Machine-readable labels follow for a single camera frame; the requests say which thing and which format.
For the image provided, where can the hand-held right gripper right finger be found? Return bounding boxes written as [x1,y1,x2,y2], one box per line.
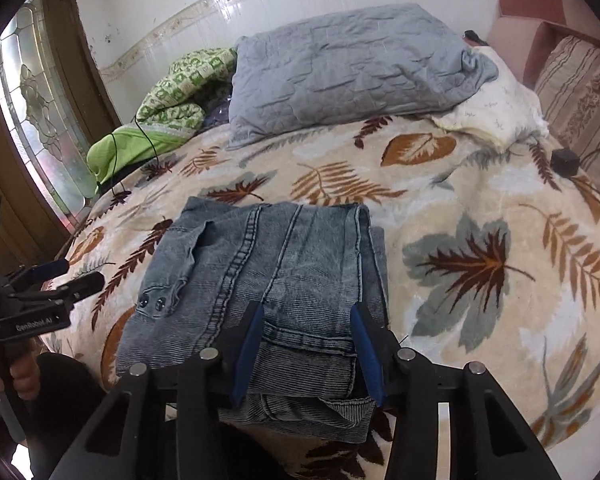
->
[350,302,553,480]

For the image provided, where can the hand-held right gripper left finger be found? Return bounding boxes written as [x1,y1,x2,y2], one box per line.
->
[47,301,266,480]

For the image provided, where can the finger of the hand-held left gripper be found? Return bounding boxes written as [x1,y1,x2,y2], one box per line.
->
[7,258,71,287]
[10,272,106,307]

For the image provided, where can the grey denim pants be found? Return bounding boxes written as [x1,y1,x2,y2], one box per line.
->
[115,196,391,445]

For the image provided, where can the person's left hand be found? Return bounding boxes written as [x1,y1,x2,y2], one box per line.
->
[0,339,42,407]

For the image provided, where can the lime green cloth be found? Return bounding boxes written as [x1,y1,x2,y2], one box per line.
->
[86,125,186,196]

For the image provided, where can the patterned glass window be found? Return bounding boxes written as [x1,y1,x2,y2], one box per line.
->
[0,0,98,201]

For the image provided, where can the leaf print blanket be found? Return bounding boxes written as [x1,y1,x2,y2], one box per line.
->
[55,115,600,480]

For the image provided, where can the dark purple cloth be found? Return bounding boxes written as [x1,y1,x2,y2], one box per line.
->
[200,92,233,128]

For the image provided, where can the green patterned quilt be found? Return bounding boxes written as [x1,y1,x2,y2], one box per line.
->
[135,47,238,136]

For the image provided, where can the black power adapter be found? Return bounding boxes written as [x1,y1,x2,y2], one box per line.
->
[551,148,579,177]

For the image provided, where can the cream pillow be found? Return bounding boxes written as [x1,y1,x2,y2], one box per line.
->
[432,46,551,153]

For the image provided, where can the grey quilted pillow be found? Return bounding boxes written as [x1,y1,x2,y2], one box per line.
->
[226,3,500,150]

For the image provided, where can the striped cushion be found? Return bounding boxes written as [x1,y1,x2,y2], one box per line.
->
[534,35,600,201]

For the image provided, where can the pink sofa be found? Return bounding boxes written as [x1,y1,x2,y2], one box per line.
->
[487,0,600,88]

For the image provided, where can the thin black cable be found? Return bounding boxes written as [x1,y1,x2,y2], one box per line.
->
[94,115,163,202]

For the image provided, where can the brown wooden window frame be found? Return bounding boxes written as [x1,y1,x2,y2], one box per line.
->
[0,0,126,271]

